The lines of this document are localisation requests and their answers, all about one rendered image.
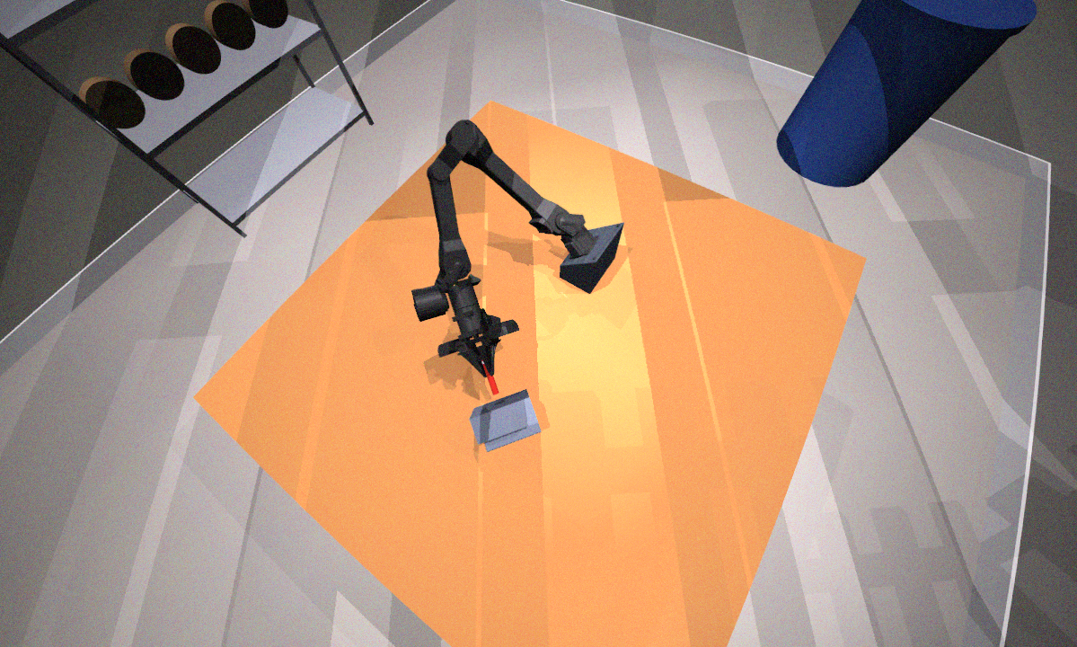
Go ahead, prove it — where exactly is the grey sloped panel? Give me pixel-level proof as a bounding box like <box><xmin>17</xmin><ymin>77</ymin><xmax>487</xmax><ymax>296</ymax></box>
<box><xmin>468</xmin><ymin>389</ymin><xmax>541</xmax><ymax>452</ymax></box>

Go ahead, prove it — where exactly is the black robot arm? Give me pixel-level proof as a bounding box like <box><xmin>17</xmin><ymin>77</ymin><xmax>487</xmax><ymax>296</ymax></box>
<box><xmin>411</xmin><ymin>119</ymin><xmax>599</xmax><ymax>322</ymax></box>

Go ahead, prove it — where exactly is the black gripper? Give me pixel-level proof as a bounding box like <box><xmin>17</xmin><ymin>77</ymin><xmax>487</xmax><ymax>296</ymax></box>
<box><xmin>437</xmin><ymin>304</ymin><xmax>519</xmax><ymax>377</ymax></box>

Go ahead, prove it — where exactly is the dark brown peg with red end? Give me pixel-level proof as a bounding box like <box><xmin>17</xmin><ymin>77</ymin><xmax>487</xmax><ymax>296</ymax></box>
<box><xmin>481</xmin><ymin>360</ymin><xmax>499</xmax><ymax>395</ymax></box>

